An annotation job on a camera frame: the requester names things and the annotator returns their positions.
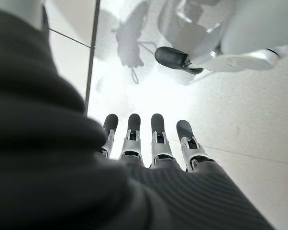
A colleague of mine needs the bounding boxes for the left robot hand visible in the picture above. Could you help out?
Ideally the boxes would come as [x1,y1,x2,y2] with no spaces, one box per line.
[0,7,277,230]

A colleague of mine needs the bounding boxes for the white cabinet door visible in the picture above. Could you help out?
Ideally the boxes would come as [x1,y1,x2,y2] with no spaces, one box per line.
[41,0,102,117]

